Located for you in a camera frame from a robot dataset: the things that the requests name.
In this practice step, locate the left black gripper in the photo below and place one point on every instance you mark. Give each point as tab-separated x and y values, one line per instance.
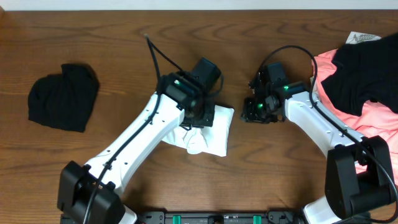
208	120

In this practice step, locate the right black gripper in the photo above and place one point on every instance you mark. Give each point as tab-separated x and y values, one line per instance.
249	116

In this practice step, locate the white t-shirt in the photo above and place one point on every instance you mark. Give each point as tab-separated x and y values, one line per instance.
211	140

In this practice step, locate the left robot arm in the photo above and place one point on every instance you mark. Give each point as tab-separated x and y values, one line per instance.
92	193

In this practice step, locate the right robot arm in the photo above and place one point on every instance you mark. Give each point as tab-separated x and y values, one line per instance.
358	169

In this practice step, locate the black t-shirt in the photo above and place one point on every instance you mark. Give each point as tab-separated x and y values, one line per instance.
365	71

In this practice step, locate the coral pink garment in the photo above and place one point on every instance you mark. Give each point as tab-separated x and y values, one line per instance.
376	119

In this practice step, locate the white leaf-print garment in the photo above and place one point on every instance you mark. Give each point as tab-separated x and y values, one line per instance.
362	38

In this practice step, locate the folded black garment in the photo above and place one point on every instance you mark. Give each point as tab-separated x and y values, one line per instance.
64	101

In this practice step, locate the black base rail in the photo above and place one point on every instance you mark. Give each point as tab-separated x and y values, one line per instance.
271	217

